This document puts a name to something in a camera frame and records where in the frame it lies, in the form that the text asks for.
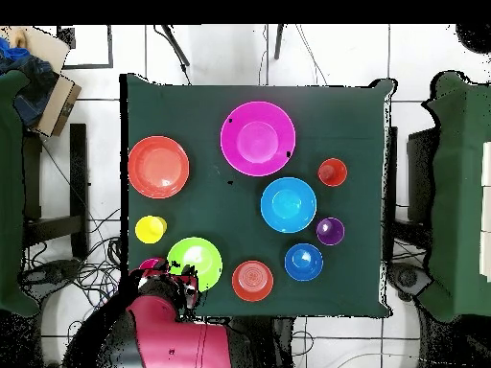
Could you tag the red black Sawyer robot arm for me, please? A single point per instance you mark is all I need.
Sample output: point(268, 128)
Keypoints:
point(172, 337)

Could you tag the dark green tablecloth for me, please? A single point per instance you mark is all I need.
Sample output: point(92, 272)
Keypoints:
point(215, 214)

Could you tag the light blue medium bowl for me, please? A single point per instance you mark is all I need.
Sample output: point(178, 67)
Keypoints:
point(288, 205)

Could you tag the pink large plastic bowl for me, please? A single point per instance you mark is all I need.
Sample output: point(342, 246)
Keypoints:
point(257, 138)

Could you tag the orange small plastic bowl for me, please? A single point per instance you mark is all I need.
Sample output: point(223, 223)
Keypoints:
point(252, 281)

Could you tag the dark blue small bowl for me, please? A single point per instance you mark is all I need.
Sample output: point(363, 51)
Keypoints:
point(303, 262)

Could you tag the purple plastic cup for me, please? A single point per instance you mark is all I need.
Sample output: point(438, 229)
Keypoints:
point(330, 232)

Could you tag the orange plastic cup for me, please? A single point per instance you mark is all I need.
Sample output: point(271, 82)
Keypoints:
point(332, 172)

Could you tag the orange shallow plastic bowl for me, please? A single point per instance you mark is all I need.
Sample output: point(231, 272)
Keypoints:
point(158, 167)

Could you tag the lemon yellow plastic cup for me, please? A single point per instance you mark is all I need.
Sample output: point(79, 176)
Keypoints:
point(150, 229)

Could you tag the crimson plastic cup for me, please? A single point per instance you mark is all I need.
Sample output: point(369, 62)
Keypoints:
point(151, 263)

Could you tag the black tripod leg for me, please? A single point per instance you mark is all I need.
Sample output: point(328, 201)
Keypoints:
point(279, 42)
point(176, 45)

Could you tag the green cloth covered table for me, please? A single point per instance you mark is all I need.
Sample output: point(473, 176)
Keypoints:
point(9, 191)
point(448, 191)

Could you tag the brown cardboard box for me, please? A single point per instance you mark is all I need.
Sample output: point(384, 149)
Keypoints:
point(57, 107)

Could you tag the white boxes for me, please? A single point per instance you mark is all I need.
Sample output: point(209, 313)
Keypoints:
point(487, 211)

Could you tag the tan cardboard sheet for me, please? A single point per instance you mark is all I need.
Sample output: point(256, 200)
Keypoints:
point(46, 46)

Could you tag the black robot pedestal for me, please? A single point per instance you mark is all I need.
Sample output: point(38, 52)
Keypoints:
point(264, 345)

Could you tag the black chair frame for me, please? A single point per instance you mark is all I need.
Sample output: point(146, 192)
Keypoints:
point(78, 172)
point(420, 172)

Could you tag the black pedestal foot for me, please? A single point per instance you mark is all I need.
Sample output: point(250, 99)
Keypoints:
point(53, 272)
point(408, 278)

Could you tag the black square floor frame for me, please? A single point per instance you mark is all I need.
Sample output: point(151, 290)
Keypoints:
point(110, 46)

